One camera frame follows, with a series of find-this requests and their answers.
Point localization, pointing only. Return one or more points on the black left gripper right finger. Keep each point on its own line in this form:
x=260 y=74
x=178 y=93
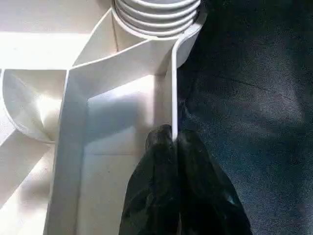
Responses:
x=210 y=196

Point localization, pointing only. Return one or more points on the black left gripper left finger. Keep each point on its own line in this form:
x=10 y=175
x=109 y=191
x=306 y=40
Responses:
x=151 y=196

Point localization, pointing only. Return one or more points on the black plastic mat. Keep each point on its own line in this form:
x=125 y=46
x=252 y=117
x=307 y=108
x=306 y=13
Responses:
x=259 y=98

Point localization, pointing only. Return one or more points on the white plastic table leg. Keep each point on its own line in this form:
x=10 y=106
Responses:
x=156 y=14

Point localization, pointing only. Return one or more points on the white plastic table top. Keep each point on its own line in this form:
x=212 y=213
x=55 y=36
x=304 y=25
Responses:
x=73 y=122

